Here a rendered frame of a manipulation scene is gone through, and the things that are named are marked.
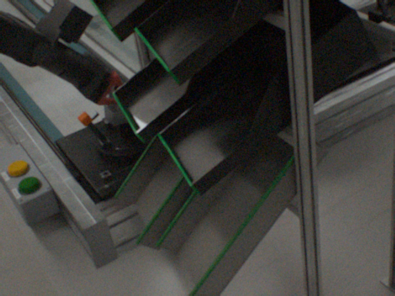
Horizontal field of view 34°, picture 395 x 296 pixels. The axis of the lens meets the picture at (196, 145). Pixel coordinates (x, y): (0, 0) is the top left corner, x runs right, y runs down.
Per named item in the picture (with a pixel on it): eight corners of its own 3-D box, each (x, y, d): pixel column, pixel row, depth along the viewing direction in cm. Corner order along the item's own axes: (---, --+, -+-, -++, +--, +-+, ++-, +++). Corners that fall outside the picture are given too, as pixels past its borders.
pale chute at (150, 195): (158, 251, 103) (136, 243, 100) (135, 203, 113) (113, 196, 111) (261, 106, 96) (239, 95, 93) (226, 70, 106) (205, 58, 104)
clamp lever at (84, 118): (102, 145, 128) (80, 121, 123) (98, 141, 129) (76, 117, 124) (116, 133, 128) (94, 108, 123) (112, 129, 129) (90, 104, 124)
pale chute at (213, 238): (209, 310, 92) (184, 304, 89) (178, 251, 102) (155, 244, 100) (329, 152, 85) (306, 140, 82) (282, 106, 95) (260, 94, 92)
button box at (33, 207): (28, 227, 126) (18, 203, 122) (-4, 176, 141) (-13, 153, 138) (61, 211, 128) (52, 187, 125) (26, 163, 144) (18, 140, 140)
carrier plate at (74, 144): (103, 205, 120) (100, 195, 119) (57, 147, 138) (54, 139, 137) (212, 152, 128) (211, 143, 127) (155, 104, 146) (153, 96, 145)
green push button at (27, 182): (24, 200, 124) (21, 192, 123) (18, 189, 127) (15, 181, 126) (44, 190, 126) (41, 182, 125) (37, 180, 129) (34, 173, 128)
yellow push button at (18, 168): (13, 182, 130) (10, 174, 128) (7, 172, 133) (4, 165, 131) (32, 174, 131) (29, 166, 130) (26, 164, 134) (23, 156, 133)
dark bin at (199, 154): (200, 197, 81) (168, 163, 76) (166, 144, 91) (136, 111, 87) (378, 53, 80) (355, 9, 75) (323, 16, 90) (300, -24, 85)
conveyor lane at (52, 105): (115, 239, 125) (103, 200, 120) (-8, 81, 187) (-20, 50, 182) (237, 177, 135) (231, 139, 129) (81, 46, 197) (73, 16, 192)
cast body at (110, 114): (113, 126, 126) (111, 94, 122) (104, 117, 129) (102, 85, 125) (152, 116, 129) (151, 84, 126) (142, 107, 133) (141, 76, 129)
